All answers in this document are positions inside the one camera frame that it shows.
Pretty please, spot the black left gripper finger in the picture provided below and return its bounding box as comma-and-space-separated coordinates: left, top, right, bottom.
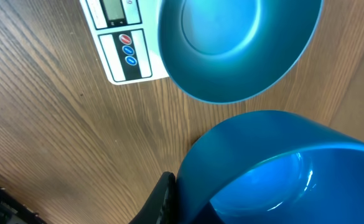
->
129, 172, 177, 224

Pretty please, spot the blue plastic measuring scoop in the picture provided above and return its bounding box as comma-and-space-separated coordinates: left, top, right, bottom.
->
177, 110, 364, 223

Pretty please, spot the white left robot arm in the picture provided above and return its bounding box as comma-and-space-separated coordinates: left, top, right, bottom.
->
0, 172, 178, 224

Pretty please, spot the teal metal bowl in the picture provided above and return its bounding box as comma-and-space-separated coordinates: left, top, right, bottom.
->
158, 0, 324, 104

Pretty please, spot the white digital kitchen scale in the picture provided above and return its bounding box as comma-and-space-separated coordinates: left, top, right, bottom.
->
80, 0, 169, 85

